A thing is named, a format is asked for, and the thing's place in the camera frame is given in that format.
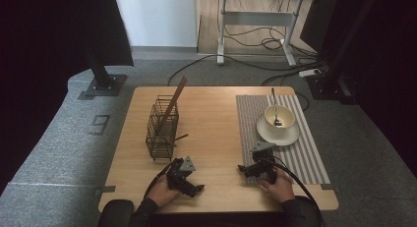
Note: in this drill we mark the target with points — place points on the white ceramic plate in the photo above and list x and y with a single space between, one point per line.
278 140

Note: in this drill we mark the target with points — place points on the grey striped placemat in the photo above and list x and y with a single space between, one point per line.
252 122

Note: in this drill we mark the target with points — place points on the white power strip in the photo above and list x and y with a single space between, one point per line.
309 72

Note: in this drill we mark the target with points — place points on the black curtain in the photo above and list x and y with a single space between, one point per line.
49 40
393 56

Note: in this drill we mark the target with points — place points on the cream ceramic bowl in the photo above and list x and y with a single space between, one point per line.
285 115

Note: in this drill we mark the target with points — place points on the grey tape strip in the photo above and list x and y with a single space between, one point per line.
327 186
106 189

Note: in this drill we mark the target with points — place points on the person's left hand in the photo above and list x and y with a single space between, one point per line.
162 192

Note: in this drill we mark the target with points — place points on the person's right hand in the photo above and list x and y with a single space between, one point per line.
280 189

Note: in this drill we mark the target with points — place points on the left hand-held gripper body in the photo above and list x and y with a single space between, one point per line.
178 174

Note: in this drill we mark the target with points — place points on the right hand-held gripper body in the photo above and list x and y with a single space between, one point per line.
266 161

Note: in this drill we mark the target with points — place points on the metal spoon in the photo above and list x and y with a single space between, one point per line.
278 123

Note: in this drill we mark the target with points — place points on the black metal stand with base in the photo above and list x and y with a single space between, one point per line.
103 86
327 86

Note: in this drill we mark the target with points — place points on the white-framed wooden desk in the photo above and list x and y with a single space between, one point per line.
259 18

